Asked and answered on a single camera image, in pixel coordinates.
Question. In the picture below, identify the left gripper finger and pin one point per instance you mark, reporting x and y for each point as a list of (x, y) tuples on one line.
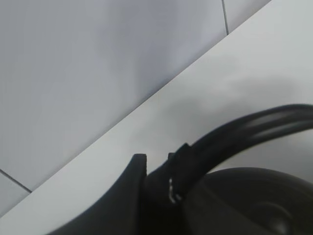
[(117, 212)]

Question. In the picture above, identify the black round teapot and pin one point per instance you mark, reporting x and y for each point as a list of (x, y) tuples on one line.
[(186, 192)]

